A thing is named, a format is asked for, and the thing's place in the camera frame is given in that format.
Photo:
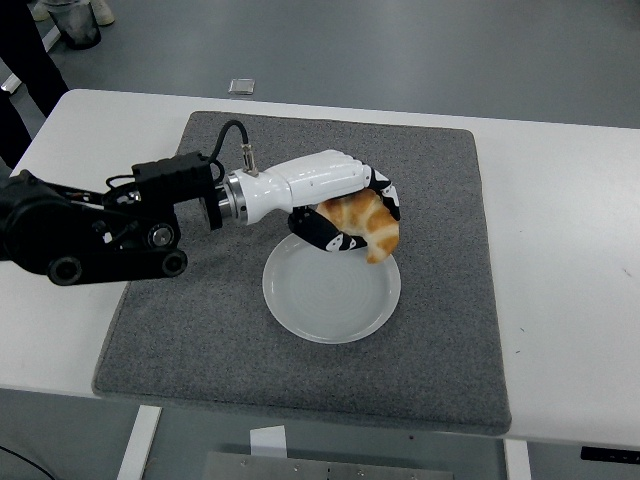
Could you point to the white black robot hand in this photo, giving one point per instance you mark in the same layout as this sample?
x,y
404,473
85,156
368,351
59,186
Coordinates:
x,y
310,177

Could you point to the golden croissant bread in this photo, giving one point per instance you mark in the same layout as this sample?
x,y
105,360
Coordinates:
x,y
375,225

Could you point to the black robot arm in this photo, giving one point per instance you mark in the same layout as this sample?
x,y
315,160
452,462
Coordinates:
x,y
50,220

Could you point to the round light grey plate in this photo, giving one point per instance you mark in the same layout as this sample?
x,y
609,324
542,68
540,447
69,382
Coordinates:
x,y
330,300

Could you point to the grey metal plate with screws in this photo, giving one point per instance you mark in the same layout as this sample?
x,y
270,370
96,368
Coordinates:
x,y
325,467

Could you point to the silver square floor socket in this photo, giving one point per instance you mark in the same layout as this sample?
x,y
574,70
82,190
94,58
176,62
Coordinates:
x,y
242,87

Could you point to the grey felt mat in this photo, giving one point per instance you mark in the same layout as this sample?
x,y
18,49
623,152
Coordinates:
x,y
210,340

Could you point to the person's white shoe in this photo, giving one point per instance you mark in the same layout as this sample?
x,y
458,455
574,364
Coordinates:
x,y
104,9
42,11

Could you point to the dark mesh waste bin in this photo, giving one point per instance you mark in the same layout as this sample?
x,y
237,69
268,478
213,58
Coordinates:
x,y
77,25

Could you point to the person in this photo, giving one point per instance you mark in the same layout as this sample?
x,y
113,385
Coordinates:
x,y
30,60

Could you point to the white furniture base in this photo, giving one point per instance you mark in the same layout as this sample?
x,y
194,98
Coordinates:
x,y
8,86

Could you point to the white table leg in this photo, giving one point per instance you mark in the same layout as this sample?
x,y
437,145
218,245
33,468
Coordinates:
x,y
517,462
137,445

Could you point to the black table control panel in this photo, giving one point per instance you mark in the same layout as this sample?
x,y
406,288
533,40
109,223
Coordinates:
x,y
610,452

